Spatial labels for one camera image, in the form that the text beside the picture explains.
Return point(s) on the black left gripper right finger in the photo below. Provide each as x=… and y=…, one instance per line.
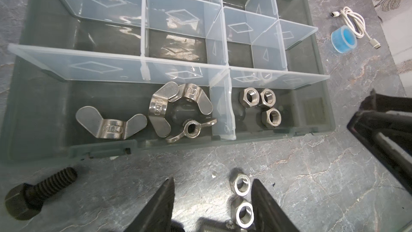
x=268, y=215

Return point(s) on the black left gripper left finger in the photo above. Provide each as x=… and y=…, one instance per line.
x=156, y=216

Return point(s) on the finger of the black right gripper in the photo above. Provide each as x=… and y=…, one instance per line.
x=383, y=119

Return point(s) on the steel wing nut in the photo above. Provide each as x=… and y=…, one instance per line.
x=195, y=94
x=191, y=129
x=158, y=106
x=90, y=118

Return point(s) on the steel hex nut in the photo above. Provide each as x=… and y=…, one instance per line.
x=267, y=98
x=271, y=118
x=240, y=184
x=242, y=212
x=249, y=97

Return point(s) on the blue tape roll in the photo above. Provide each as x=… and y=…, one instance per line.
x=343, y=39

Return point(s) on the black hex bolt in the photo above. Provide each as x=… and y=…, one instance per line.
x=25, y=201

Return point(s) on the grey plastic organizer box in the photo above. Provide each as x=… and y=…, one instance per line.
x=115, y=54

